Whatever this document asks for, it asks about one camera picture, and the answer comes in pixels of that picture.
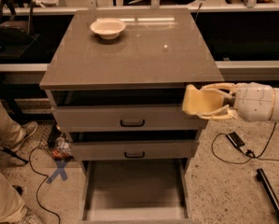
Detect grey drawer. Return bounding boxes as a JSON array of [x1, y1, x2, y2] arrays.
[[71, 140, 199, 161], [52, 105, 207, 133], [78, 160, 192, 224]]

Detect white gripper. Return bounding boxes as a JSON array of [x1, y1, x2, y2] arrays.
[[198, 82, 274, 121]]

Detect black cable floor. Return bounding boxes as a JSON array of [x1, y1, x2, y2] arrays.
[[27, 145, 63, 224], [210, 121, 279, 165]]

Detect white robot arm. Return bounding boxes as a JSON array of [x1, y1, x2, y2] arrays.
[[202, 82, 279, 122]]

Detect black pole on floor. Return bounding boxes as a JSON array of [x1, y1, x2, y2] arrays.
[[257, 168, 279, 218]]

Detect grey drawer cabinet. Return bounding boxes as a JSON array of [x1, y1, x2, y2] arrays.
[[39, 7, 225, 224]]

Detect bottom grey drawer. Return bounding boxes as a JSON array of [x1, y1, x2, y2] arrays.
[[78, 160, 192, 224]]

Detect blue tape cross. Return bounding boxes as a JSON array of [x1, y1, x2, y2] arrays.
[[47, 158, 70, 184]]

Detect black chair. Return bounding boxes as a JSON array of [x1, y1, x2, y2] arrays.
[[0, 0, 38, 60]]

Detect black cable right floor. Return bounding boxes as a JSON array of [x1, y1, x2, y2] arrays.
[[210, 121, 279, 165]]

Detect person leg beige trousers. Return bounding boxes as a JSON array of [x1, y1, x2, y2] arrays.
[[0, 102, 19, 149]]

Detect black power adapter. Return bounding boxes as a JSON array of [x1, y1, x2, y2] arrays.
[[226, 132, 244, 148]]

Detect white bowl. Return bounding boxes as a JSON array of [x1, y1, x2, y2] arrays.
[[90, 18, 126, 40]]

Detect grey sneaker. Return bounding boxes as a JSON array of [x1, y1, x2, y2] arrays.
[[9, 121, 38, 152]]

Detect yellow sponge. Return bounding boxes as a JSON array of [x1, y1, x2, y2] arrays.
[[182, 85, 224, 115]]

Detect black cable left floor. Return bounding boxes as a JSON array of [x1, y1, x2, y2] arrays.
[[27, 145, 63, 224]]

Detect middle grey drawer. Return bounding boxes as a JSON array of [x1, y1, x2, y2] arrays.
[[71, 140, 199, 161]]

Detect plastic bottle on floor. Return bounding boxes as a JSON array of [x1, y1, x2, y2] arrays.
[[51, 137, 72, 159]]

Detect top grey drawer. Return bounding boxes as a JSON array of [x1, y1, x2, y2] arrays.
[[52, 105, 207, 133]]

